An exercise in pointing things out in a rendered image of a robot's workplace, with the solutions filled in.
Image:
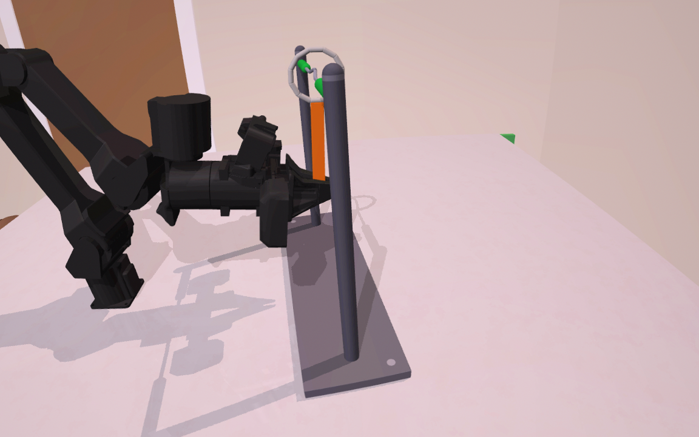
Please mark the grey hoop with orange handle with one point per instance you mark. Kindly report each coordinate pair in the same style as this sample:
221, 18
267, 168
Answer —
317, 113

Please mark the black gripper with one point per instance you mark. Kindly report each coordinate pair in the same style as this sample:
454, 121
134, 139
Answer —
286, 192

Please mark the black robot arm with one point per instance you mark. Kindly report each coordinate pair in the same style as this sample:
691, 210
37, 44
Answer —
130, 173

